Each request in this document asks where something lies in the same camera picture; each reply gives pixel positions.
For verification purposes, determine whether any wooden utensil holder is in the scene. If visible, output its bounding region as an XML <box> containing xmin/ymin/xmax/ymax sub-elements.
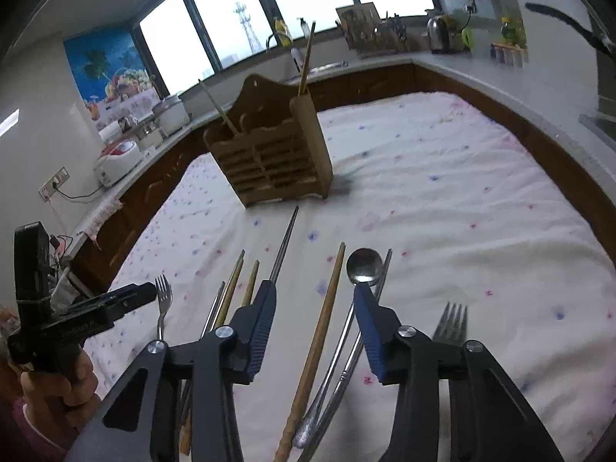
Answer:
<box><xmin>203</xmin><ymin>74</ymin><xmax>334</xmax><ymax>209</ymax></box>

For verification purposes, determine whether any white and red rice cooker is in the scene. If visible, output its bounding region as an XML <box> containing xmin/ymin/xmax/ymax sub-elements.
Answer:
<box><xmin>94</xmin><ymin>139</ymin><xmax>145</xmax><ymax>187</ymax></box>

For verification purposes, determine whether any row of spice jars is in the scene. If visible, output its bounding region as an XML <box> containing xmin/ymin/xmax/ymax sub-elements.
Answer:
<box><xmin>491</xmin><ymin>42</ymin><xmax>527</xmax><ymax>68</ymax></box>

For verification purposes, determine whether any dish drying rack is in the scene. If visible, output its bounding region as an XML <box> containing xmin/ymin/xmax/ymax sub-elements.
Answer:
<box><xmin>344</xmin><ymin>14</ymin><xmax>410</xmax><ymax>59</ymax></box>

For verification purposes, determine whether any black curved handle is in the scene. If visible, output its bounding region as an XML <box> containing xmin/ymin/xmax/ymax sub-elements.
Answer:
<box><xmin>526</xmin><ymin>2</ymin><xmax>616</xmax><ymax>56</ymax></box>

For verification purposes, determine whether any metal spoon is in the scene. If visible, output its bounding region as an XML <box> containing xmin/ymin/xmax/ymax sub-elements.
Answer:
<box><xmin>292</xmin><ymin>248</ymin><xmax>384</xmax><ymax>448</ymax></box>

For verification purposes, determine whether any grey speckled kitchen countertop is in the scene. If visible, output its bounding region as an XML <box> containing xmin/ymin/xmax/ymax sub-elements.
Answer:
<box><xmin>72</xmin><ymin>50</ymin><xmax>616</xmax><ymax>251</ymax></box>

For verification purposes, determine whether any large kitchen window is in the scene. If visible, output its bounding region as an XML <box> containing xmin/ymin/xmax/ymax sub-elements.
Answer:
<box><xmin>132</xmin><ymin>0</ymin><xmax>436</xmax><ymax>99</ymax></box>

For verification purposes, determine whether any small metal fork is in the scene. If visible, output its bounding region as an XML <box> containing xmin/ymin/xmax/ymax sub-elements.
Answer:
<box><xmin>155</xmin><ymin>274</ymin><xmax>174</xmax><ymax>343</ymax></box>

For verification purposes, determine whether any lace counter cloth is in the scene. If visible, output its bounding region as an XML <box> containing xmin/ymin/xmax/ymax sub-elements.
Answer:
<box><xmin>72</xmin><ymin>197</ymin><xmax>126</xmax><ymax>251</ymax></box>

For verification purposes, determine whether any steel kitchen sink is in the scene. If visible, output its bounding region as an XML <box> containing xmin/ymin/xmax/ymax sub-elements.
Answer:
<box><xmin>284</xmin><ymin>60</ymin><xmax>350</xmax><ymax>82</ymax></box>

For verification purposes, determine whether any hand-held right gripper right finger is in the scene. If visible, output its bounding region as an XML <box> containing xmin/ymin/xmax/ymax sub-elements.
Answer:
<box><xmin>353</xmin><ymin>285</ymin><xmax>565</xmax><ymax>462</ymax></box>

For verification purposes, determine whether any white floral tablecloth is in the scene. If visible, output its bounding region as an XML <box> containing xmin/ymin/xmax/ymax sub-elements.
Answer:
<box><xmin>82</xmin><ymin>90</ymin><xmax>608</xmax><ymax>462</ymax></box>

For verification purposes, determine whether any steel electric kettle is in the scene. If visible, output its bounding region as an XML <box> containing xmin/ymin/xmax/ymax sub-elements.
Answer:
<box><xmin>427</xmin><ymin>14</ymin><xmax>453</xmax><ymax>55</ymax></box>

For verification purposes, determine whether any wooden chopstick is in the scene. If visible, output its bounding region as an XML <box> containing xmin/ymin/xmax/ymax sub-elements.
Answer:
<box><xmin>199</xmin><ymin>79</ymin><xmax>240</xmax><ymax>136</ymax></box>
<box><xmin>179</xmin><ymin>249</ymin><xmax>246</xmax><ymax>455</ymax></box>
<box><xmin>298</xmin><ymin>22</ymin><xmax>317</xmax><ymax>98</ymax></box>
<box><xmin>274</xmin><ymin>242</ymin><xmax>347</xmax><ymax>462</ymax></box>
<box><xmin>241</xmin><ymin>260</ymin><xmax>261</xmax><ymax>308</ymax></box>

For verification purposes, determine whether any person's left hand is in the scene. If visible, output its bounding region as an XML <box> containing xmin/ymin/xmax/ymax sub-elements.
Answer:
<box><xmin>20</xmin><ymin>348</ymin><xmax>101</xmax><ymax>437</ymax></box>

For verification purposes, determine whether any small white kitchen appliance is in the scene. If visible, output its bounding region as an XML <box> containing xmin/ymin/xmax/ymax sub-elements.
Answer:
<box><xmin>137</xmin><ymin>125</ymin><xmax>164</xmax><ymax>151</ymax></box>

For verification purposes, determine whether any yellow dish soap bottle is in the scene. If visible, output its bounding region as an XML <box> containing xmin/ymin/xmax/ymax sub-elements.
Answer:
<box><xmin>273</xmin><ymin>17</ymin><xmax>293</xmax><ymax>49</ymax></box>

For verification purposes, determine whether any black power cable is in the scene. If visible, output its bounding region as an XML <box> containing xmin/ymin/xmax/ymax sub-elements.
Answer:
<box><xmin>53</xmin><ymin>183</ymin><xmax>116</xmax><ymax>202</ymax></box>

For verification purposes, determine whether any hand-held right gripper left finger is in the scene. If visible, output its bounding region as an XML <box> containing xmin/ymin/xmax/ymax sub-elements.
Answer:
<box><xmin>65</xmin><ymin>279</ymin><xmax>278</xmax><ymax>462</ymax></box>

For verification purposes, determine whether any fruit and palm wall poster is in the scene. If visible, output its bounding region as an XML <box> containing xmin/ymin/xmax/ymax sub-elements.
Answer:
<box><xmin>64</xmin><ymin>26</ymin><xmax>162</xmax><ymax>123</ymax></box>

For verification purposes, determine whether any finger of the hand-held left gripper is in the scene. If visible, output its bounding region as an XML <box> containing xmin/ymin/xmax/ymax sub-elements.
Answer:
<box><xmin>102</xmin><ymin>282</ymin><xmax>159</xmax><ymax>317</ymax></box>

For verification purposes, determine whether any person's left forearm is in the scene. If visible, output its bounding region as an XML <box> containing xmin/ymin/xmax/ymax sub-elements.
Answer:
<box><xmin>0</xmin><ymin>395</ymin><xmax>68</xmax><ymax>462</ymax></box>

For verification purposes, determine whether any wall power outlet strip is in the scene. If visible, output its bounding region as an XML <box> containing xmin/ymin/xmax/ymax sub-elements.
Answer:
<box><xmin>38</xmin><ymin>166</ymin><xmax>70</xmax><ymax>203</ymax></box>

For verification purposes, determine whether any large metal fork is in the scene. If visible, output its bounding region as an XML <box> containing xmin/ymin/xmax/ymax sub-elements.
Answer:
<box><xmin>432</xmin><ymin>302</ymin><xmax>469</xmax><ymax>347</ymax></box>

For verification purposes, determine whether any wooden cutting board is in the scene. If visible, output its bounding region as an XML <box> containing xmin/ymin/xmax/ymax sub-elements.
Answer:
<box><xmin>335</xmin><ymin>4</ymin><xmax>381</xmax><ymax>42</ymax></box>

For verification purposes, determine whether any yellow green drink bottle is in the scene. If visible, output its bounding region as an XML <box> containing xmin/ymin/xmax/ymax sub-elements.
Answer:
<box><xmin>500</xmin><ymin>17</ymin><xmax>523</xmax><ymax>46</ymax></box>

